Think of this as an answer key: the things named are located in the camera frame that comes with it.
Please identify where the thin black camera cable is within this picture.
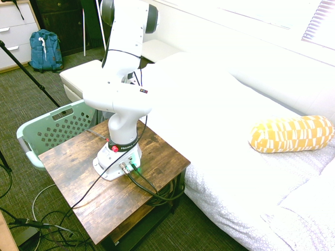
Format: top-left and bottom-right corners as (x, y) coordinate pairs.
(66, 49), (149, 218)

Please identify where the white cushioned ottoman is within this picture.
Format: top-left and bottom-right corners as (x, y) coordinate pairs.
(59, 59), (106, 103)

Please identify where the white padded backrest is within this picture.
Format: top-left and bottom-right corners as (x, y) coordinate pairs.
(167, 5), (335, 123)

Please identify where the grey floor cable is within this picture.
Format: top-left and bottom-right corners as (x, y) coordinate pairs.
(31, 182), (57, 223)

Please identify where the yellow white patterned bolster pillow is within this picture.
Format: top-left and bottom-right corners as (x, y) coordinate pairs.
(248, 115), (335, 154)

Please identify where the white folded blanket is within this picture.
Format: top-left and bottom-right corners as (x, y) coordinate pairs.
(260, 146), (335, 251)

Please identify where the black cable adapter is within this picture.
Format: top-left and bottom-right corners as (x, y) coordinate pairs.
(9, 218), (50, 230)

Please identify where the window blind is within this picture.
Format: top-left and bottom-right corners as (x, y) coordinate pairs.
(300, 0), (335, 50)

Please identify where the mint green laundry basket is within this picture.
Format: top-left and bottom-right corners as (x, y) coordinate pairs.
(16, 99), (106, 171)

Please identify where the light wooden board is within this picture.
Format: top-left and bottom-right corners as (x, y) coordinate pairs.
(0, 211), (19, 251)

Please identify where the bed with white quilt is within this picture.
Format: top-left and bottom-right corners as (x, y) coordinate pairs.
(138, 52), (335, 251)

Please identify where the blue backpack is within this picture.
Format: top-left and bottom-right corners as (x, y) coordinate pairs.
(28, 29), (64, 73)

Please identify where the white drawer dresser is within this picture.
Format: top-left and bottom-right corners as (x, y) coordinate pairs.
(0, 0), (41, 73)

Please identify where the white clothes rack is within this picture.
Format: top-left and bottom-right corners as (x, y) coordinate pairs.
(82, 0), (107, 57)

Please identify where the coiled black cable bundle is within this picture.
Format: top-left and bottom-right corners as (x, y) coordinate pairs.
(145, 180), (185, 207)

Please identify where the dark wooden cabinet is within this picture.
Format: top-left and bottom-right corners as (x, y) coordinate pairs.
(30, 0), (110, 57)

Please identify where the rustic wooden side table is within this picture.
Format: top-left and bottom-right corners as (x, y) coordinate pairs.
(38, 119), (191, 251)

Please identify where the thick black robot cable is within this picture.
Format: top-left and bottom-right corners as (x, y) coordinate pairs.
(126, 171), (185, 202)
(132, 166), (161, 196)

